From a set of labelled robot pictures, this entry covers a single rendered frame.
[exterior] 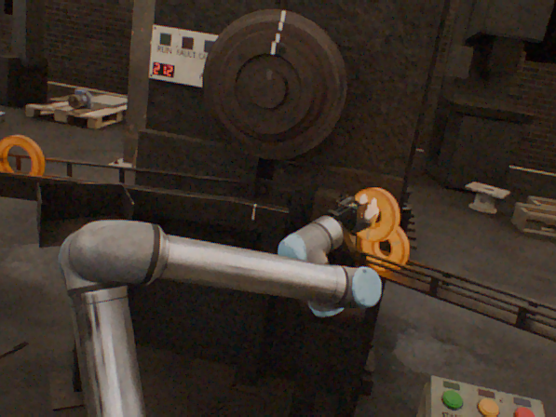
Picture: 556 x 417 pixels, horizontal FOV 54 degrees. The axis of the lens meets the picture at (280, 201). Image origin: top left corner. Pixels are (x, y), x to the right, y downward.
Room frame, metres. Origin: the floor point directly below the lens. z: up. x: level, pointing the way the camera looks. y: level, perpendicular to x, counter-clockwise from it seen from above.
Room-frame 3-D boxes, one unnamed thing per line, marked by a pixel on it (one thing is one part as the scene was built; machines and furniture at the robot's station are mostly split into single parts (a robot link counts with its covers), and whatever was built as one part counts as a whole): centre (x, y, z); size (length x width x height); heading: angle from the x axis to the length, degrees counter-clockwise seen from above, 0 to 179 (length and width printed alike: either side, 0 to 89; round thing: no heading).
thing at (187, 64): (1.97, 0.40, 1.15); 0.26 x 0.02 x 0.18; 83
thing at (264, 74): (1.72, 0.09, 1.11); 0.28 x 0.06 x 0.28; 83
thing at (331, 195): (1.80, -0.15, 0.68); 0.11 x 0.08 x 0.24; 173
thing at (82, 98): (6.03, 2.31, 0.25); 0.40 x 0.24 x 0.22; 173
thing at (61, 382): (1.61, 0.60, 0.36); 0.26 x 0.20 x 0.72; 118
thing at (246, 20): (1.82, 0.08, 1.11); 0.47 x 0.06 x 0.47; 83
